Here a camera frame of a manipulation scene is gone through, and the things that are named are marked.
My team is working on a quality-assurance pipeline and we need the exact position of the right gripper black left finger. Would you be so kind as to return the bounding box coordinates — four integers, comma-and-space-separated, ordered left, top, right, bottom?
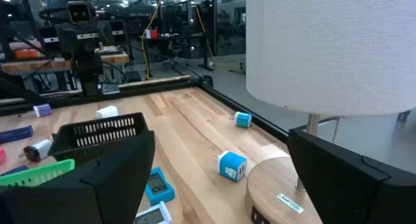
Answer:
57, 130, 156, 224

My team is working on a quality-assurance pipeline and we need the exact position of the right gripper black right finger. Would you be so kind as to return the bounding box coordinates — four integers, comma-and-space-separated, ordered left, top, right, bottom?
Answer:
287, 126, 416, 224

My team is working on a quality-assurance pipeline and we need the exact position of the purple white USB charger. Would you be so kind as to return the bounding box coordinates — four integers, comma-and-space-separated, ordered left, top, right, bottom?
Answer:
32, 103, 53, 118

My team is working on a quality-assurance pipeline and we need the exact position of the blue white USB charger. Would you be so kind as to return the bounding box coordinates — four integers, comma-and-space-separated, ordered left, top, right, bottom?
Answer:
229, 111, 253, 129
213, 150, 248, 182

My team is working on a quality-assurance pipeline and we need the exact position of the green plastic basket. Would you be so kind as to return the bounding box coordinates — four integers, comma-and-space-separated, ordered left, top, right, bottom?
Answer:
0, 158, 75, 188

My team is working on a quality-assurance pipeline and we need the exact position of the wooden workbench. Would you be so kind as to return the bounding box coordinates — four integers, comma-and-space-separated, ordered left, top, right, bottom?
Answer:
0, 51, 130, 74

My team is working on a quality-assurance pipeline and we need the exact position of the black plastic basket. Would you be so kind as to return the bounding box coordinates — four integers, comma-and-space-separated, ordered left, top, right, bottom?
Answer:
47, 112, 150, 166

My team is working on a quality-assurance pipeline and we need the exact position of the orange box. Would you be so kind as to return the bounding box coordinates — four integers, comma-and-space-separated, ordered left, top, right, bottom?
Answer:
14, 48, 40, 58

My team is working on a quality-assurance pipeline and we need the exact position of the white digital clock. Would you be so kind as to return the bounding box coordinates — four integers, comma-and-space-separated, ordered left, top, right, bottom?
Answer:
133, 201, 173, 224

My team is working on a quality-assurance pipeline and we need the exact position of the white-red small block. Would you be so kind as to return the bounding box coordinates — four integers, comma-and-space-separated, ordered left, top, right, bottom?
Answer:
19, 138, 53, 163

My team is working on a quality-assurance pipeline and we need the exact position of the black desk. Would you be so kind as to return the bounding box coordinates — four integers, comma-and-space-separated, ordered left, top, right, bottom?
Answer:
138, 32, 215, 71

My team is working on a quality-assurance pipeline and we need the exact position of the yellow hanging cable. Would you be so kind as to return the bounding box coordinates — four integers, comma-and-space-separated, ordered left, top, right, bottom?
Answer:
141, 0, 165, 79

